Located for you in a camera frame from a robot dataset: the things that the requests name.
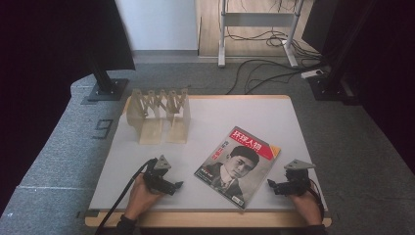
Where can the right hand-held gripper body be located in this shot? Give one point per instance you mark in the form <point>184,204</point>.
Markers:
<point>297,181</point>

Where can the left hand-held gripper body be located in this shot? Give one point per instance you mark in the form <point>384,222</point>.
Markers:
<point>156,178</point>

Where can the person's left hand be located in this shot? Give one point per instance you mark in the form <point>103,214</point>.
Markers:
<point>142,199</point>

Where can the person's right hand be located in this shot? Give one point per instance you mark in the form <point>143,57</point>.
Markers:
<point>305,207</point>

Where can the magazine with portrait cover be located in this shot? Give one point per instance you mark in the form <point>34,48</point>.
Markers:
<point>238,166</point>

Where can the wooden folding rack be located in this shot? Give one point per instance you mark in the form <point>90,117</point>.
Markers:
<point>160,114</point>

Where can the white power strip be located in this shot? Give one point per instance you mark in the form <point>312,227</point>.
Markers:
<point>311,73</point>

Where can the black curtain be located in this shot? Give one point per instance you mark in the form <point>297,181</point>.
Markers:
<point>65,36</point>

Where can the black stand with base plate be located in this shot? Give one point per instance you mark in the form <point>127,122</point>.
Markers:
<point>332,84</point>
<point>107,88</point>

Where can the white metal desk frame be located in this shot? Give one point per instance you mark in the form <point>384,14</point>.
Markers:
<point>257,23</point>

